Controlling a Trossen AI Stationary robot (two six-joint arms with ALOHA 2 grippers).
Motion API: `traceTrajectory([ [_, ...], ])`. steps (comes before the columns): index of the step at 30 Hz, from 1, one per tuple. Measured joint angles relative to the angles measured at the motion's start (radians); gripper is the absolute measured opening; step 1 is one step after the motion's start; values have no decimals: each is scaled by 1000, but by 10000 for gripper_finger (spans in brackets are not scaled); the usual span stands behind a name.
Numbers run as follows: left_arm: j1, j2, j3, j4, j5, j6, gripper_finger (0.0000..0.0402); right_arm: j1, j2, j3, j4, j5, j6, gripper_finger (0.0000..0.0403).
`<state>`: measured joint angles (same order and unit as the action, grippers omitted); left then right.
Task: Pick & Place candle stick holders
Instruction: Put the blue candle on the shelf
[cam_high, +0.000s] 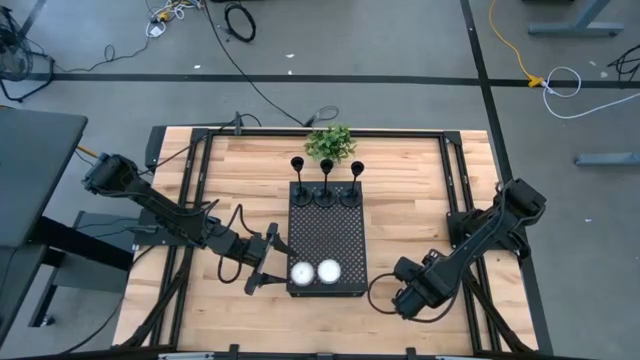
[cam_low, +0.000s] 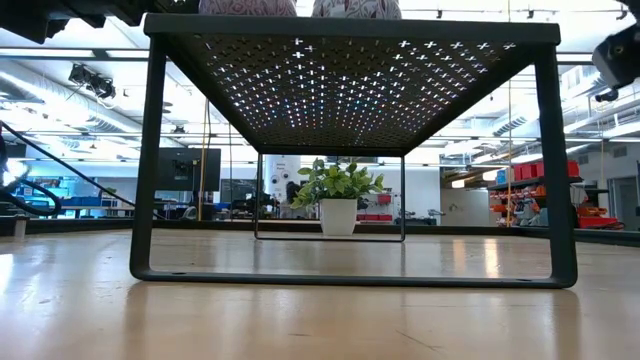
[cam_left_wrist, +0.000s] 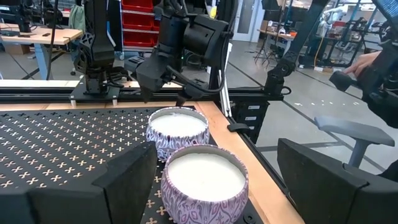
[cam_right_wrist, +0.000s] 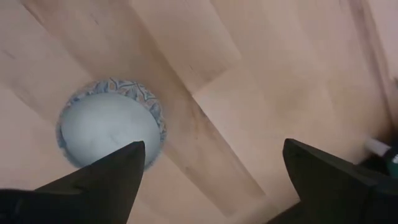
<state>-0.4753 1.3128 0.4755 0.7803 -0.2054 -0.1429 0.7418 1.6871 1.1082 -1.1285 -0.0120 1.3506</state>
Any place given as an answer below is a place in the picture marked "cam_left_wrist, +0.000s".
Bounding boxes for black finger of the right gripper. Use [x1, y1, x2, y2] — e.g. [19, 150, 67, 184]
[135, 52, 175, 103]
[175, 85, 208, 107]

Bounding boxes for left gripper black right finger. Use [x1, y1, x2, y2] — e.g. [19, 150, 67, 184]
[277, 138, 398, 224]

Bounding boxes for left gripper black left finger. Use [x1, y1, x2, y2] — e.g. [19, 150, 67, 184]
[0, 141, 159, 224]

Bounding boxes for purple patterned tin candle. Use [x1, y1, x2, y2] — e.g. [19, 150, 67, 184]
[160, 144, 249, 224]
[146, 106, 211, 162]

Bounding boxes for white rods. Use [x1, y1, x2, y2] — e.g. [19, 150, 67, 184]
[216, 42, 233, 118]

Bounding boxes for grey door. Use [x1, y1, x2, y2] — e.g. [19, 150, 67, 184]
[233, 0, 262, 43]

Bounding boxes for red bin storage rack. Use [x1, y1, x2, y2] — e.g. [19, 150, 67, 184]
[119, 0, 161, 52]

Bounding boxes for flat black clamp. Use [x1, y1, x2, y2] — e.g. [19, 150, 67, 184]
[226, 123, 251, 134]

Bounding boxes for grey chair armrest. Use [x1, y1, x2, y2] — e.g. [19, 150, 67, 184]
[313, 115, 396, 169]

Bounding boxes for black box with white labels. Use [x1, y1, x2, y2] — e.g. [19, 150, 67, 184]
[231, 100, 271, 144]

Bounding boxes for teal cloth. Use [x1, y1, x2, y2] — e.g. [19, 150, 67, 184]
[68, 3, 86, 32]

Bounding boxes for wooden desk with blue leg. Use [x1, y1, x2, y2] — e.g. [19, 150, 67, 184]
[0, 23, 84, 80]

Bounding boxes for person's hand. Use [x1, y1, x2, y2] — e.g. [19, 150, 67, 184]
[343, 50, 382, 78]

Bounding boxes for black diagonal frame strut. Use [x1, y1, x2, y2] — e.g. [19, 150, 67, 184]
[263, 0, 330, 97]

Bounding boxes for black teleoperation handle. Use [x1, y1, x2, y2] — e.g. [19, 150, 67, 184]
[328, 39, 398, 129]

